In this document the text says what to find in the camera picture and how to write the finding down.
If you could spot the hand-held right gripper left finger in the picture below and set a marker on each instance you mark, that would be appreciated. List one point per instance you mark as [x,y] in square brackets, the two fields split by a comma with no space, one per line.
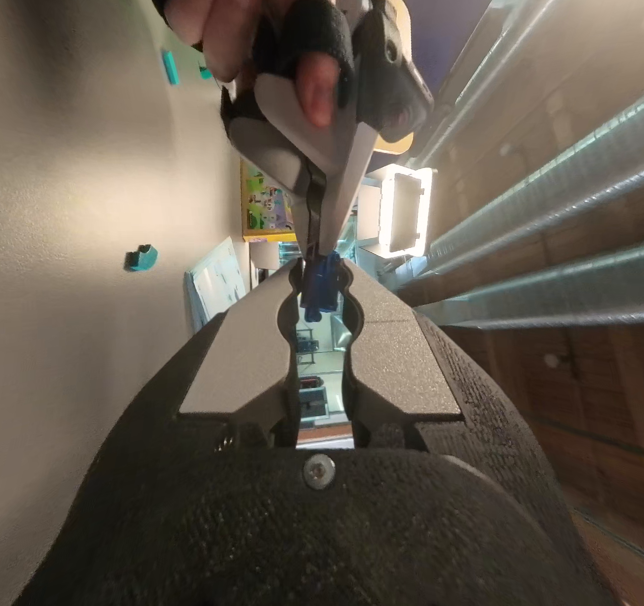
[236,364]

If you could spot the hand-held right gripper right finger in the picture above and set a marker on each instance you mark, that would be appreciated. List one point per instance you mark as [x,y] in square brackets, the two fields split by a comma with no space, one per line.
[402,364]

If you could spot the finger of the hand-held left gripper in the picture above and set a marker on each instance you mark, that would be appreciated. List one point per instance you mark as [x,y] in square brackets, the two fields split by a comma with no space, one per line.
[347,188]

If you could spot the blue purple lego assembly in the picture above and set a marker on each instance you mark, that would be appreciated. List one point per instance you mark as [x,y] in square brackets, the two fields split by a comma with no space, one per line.
[322,289]

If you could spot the teal lego plate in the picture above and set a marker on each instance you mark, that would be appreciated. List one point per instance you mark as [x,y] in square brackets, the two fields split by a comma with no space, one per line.
[171,65]

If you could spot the yellow lego box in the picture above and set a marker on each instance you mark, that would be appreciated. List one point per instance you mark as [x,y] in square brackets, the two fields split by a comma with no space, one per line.
[261,204]

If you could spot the teal curved lego piece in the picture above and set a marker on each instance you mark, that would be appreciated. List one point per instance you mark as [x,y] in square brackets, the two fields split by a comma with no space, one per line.
[143,260]

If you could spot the small teal lego piece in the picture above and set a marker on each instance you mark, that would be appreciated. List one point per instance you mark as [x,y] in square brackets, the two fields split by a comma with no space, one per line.
[204,72]

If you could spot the person's left hand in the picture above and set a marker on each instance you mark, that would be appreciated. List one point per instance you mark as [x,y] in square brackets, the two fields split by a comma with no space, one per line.
[221,12]

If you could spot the white ceiling light panel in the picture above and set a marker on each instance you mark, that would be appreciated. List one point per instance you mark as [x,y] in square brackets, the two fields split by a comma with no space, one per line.
[405,209]

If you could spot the light wooden panel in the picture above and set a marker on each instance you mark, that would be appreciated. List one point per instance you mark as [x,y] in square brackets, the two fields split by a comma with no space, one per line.
[397,146]

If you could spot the open pale blue instruction booklet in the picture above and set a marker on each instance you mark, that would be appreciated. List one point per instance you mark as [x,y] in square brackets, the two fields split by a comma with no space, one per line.
[216,279]

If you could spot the silver ceiling duct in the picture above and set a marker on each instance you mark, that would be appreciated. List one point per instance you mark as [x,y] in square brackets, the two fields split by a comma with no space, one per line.
[528,274]

